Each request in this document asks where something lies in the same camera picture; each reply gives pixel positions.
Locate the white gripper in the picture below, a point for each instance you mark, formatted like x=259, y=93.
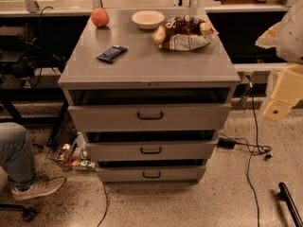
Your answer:
x=292, y=38

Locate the grey bottom drawer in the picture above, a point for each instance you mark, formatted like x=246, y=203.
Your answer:
x=151, y=174

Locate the grey drawer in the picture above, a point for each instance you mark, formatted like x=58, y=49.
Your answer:
x=167, y=117
x=143, y=151
x=151, y=174

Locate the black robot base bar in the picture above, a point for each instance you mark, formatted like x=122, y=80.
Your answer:
x=286, y=196

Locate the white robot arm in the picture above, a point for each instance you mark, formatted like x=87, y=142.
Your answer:
x=286, y=37

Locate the grey middle drawer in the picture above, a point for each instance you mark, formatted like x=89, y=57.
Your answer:
x=143, y=151

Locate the grey metal drawer cabinet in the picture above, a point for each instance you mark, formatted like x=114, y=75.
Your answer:
x=145, y=75

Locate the grey top drawer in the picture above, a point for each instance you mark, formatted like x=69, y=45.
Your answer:
x=167, y=117

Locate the black power adapter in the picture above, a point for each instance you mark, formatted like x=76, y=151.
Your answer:
x=226, y=143

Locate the white bowl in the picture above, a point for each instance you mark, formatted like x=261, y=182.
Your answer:
x=148, y=19

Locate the dark blue snack bar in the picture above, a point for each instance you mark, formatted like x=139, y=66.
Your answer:
x=112, y=53

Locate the red apple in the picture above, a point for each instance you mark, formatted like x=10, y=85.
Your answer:
x=100, y=17

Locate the person leg in jeans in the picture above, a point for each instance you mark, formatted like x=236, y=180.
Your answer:
x=16, y=157

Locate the grey sneaker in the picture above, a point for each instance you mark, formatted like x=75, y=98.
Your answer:
x=40, y=188

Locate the black office chair base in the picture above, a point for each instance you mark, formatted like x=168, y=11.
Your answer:
x=28, y=214

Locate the wire basket with items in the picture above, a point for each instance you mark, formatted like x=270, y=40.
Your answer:
x=69, y=153

